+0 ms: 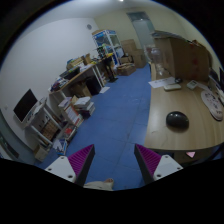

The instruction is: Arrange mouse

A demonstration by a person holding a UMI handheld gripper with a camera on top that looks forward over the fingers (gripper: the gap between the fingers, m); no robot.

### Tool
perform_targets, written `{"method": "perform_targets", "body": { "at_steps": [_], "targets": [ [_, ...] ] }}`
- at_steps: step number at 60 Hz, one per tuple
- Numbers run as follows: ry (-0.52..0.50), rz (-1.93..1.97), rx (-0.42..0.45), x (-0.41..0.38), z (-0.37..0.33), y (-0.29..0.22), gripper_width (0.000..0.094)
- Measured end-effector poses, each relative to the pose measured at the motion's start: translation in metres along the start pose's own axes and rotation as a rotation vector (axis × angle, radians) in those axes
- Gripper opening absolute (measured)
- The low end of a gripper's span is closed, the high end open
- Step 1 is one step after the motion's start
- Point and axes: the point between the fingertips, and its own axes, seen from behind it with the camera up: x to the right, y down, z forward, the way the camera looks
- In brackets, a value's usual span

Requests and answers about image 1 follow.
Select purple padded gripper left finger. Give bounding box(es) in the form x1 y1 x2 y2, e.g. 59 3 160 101
46 144 95 186

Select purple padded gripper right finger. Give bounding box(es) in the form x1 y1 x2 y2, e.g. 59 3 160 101
134 144 182 185

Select black computer mouse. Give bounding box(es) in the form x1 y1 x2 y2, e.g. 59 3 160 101
166 111 189 129

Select patterned oval mouse pad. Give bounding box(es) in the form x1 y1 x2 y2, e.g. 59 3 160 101
201 90 223 121

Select person's foot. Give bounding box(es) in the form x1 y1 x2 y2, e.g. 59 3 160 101
84 178 114 191

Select white metal shelf rack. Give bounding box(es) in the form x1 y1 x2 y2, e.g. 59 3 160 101
25 98 78 147

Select stack of books and papers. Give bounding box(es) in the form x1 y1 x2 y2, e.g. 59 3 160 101
58 96 95 127

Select black monitor on shelf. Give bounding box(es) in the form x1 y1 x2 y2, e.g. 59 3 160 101
13 89 37 122

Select white remote control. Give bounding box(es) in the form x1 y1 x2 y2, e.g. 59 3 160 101
164 84 182 91

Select white paper sheet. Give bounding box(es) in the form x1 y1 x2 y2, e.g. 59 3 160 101
149 77 175 88

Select wooden desk with clutter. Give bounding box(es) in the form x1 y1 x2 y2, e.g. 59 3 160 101
49 60 105 99

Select white small device box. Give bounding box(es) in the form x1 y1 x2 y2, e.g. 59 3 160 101
187 80 198 90

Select open cardboard box on floor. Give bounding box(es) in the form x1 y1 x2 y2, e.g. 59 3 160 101
117 63 136 76

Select large cardboard box on table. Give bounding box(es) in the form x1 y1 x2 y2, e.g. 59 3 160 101
153 31 210 81

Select stacked cardboard boxes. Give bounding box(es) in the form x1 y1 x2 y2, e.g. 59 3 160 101
121 39 146 68

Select blue glass display cabinet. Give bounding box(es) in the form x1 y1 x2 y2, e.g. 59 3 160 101
93 30 124 65

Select grey door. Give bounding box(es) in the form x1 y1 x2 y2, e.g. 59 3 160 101
128 12 154 48

